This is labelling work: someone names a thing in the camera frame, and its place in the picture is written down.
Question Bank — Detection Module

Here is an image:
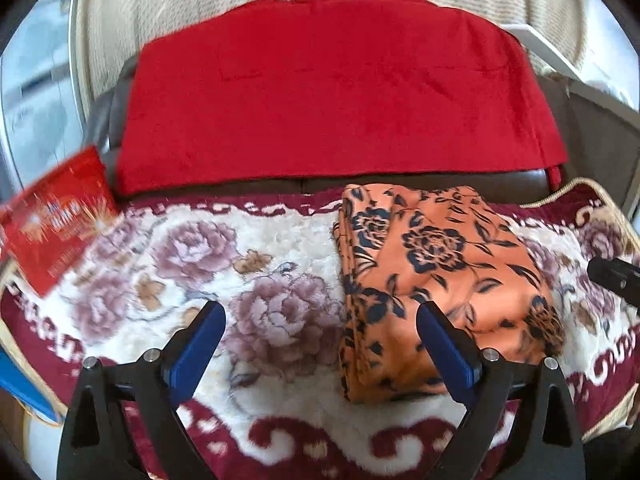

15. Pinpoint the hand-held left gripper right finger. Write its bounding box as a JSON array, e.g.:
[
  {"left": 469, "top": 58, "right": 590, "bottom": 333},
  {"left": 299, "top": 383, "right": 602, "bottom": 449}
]
[{"left": 416, "top": 301, "right": 586, "bottom": 480}]

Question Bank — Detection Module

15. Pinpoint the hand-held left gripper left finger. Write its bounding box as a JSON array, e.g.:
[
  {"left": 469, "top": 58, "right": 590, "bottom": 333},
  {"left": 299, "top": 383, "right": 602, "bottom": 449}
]
[{"left": 56, "top": 301, "right": 227, "bottom": 480}]

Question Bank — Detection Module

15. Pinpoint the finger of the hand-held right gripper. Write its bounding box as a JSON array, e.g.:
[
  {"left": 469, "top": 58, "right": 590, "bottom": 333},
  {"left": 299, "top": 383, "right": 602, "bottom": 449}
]
[{"left": 587, "top": 257, "right": 640, "bottom": 302}]

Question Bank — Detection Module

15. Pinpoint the orange floral top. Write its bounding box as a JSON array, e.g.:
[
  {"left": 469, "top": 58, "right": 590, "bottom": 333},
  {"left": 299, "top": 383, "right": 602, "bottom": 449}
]
[{"left": 332, "top": 185, "right": 566, "bottom": 403}]

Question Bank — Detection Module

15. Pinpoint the maroon white floral blanket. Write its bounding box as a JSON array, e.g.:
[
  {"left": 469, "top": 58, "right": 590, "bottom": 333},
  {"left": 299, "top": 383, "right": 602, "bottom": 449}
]
[{"left": 0, "top": 177, "right": 640, "bottom": 480}]

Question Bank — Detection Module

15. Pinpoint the dark brown leather sofa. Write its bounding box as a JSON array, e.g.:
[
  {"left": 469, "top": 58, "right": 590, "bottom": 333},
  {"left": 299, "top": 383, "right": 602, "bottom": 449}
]
[{"left": 85, "top": 55, "right": 640, "bottom": 211}]

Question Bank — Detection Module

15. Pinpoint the blue bag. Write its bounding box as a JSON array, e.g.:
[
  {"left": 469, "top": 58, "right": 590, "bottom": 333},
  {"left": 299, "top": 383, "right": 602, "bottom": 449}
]
[{"left": 0, "top": 345, "right": 61, "bottom": 426}]

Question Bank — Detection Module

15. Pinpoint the red snack box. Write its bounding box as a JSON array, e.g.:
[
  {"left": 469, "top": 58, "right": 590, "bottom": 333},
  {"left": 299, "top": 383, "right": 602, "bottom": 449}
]
[{"left": 0, "top": 146, "right": 121, "bottom": 297}]

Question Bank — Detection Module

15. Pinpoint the red fleece blanket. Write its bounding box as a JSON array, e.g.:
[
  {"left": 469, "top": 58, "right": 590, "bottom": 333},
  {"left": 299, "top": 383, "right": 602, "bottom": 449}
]
[{"left": 115, "top": 0, "right": 568, "bottom": 196}]

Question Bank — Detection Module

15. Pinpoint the white appliance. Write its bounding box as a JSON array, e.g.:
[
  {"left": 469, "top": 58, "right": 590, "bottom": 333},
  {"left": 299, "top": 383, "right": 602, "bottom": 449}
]
[{"left": 0, "top": 0, "right": 96, "bottom": 196}]

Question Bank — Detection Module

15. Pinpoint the beige dotted curtain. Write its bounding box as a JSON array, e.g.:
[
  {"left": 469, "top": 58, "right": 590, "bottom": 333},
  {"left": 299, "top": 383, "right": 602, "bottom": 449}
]
[{"left": 75, "top": 0, "right": 601, "bottom": 101}]

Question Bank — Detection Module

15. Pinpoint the white metal frame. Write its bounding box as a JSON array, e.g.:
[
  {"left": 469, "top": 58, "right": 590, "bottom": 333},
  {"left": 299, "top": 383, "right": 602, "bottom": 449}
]
[{"left": 500, "top": 22, "right": 640, "bottom": 116}]

